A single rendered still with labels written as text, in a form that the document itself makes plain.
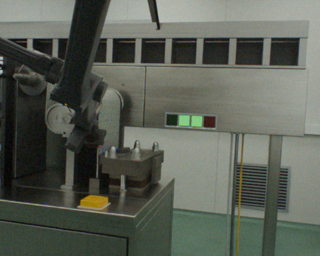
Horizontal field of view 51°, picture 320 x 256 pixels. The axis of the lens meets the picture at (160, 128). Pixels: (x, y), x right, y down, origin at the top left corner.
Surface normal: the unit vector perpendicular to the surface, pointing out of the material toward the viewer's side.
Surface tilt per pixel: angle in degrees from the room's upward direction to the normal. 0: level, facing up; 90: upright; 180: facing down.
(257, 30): 90
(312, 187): 90
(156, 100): 90
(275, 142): 90
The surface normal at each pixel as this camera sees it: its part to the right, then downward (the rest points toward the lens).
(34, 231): -0.23, 0.04
